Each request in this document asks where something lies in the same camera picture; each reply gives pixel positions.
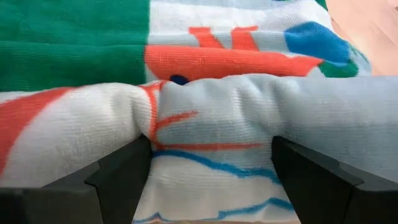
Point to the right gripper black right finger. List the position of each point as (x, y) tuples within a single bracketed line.
[(317, 193)]

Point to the colourful printed beach towel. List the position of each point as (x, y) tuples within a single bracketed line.
[(217, 109)]

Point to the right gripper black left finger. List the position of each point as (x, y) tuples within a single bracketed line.
[(124, 186)]

